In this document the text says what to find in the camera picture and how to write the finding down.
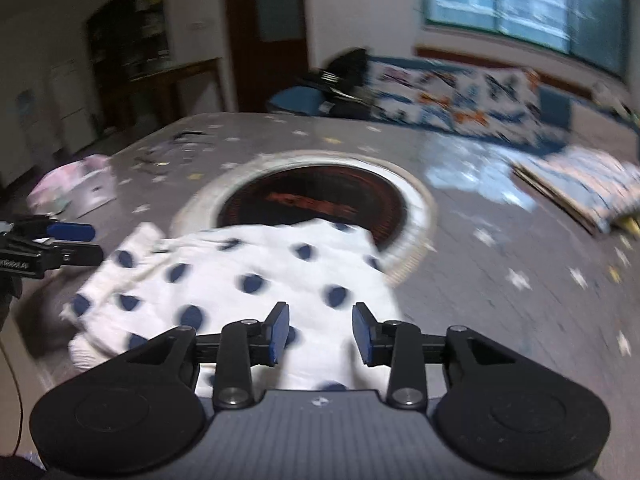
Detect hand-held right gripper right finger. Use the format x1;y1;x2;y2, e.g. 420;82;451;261
351;301;523;408

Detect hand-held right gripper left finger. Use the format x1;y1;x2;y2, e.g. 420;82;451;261
117;301;291;409

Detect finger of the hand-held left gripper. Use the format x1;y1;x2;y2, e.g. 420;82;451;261
47;242;104;267
46;222;96;242

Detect white polka dot garment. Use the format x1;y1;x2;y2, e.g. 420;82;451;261
60;217;401;393

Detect dark clothes pile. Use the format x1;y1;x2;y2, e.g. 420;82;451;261
300;72;381;121

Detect striped folded clothes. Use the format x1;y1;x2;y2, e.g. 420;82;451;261
510;146;640;236

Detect white tissue box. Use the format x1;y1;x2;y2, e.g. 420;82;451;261
26;154;118;216

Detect white cabinet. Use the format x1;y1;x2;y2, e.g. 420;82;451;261
47;57;98;156

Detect round black induction cooktop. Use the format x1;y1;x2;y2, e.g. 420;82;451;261
216;162;406;251

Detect grey star-print tablecloth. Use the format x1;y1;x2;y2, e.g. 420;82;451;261
0;112;640;461

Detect clear glasses with dark arms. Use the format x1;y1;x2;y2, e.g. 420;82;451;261
132;129;218;171

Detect wooden side table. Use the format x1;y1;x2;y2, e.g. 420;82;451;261
100;56;226;141

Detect butterfly print pillow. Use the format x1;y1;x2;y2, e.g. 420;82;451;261
365;57;543;143

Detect dark wooden door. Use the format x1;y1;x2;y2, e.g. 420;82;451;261
222;0;311;116

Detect blue sofa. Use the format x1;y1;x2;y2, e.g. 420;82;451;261
265;52;640;153

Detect green framed window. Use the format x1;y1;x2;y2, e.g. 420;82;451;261
420;0;633;78

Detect dark wall shelf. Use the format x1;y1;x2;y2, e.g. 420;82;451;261
84;0;171;81

